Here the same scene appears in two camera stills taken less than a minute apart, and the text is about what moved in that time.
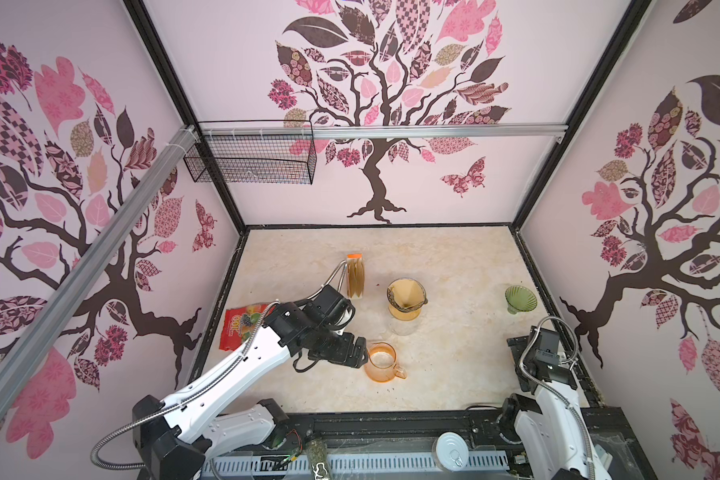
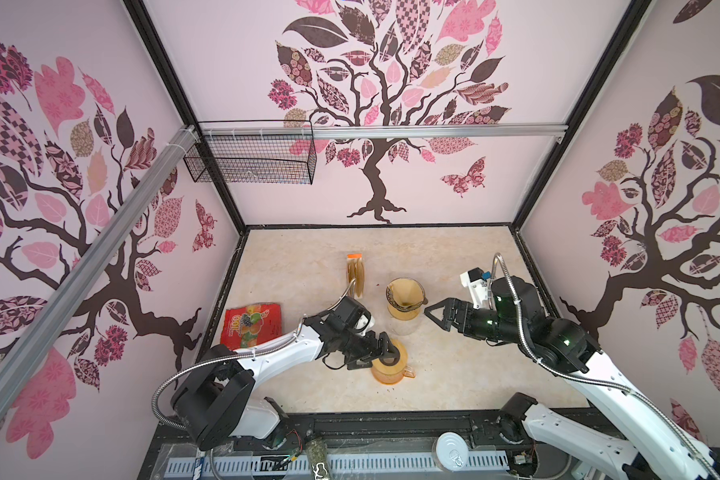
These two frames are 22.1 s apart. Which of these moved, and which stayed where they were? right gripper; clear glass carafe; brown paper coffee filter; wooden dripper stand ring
Moved: right gripper
Stayed: brown paper coffee filter; wooden dripper stand ring; clear glass carafe
